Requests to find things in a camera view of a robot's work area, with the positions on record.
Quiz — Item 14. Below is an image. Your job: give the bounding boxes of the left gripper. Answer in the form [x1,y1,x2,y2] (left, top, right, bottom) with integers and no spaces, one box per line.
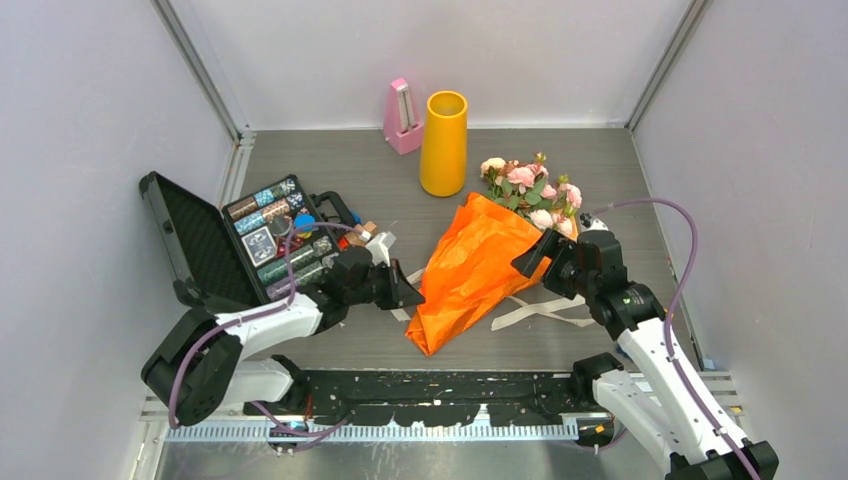
[346,258,424,310]

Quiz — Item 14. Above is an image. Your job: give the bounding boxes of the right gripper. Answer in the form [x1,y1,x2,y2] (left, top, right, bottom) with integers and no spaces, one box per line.
[512,227,597,300]

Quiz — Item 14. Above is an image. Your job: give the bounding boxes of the cream ribbon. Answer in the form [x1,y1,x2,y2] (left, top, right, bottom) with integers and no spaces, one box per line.
[387,268,598,333]

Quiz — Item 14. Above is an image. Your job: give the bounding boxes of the pink flower bouquet orange wrap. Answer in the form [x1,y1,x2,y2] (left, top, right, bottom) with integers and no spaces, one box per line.
[406,152,582,356]

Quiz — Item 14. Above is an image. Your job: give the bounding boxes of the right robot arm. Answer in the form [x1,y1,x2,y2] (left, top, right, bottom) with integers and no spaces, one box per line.
[511,230,779,479]

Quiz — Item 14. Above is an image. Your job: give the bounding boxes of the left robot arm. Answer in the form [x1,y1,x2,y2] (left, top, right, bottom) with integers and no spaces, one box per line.
[141,247,425,429]

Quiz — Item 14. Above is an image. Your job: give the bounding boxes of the yellow vase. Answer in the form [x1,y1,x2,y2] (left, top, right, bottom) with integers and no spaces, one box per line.
[419,90,468,197]

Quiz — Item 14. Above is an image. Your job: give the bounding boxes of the wooden blocks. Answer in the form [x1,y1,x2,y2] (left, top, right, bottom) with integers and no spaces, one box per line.
[344,221,377,246]

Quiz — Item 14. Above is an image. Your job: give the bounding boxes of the black open case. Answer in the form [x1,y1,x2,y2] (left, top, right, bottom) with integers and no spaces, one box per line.
[139,172,357,312]

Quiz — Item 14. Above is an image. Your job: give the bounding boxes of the pink metronome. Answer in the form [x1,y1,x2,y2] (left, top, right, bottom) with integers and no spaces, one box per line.
[383,77,424,155]

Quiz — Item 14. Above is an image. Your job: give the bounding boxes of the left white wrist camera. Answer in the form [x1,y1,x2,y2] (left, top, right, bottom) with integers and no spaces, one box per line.
[365,232,396,266]

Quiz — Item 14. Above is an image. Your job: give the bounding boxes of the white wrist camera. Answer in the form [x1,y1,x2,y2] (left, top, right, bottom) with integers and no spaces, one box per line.
[365,232,396,266]
[578,212,609,233]

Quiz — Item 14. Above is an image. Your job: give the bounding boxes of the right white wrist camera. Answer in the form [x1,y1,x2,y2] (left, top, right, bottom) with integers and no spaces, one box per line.
[578,212,609,233]

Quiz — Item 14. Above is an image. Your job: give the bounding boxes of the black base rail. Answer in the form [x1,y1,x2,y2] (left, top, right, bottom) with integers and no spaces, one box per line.
[265,370,602,427]

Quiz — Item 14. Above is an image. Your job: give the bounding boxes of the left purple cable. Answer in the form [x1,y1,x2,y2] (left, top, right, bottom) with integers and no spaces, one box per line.
[165,221,372,452]

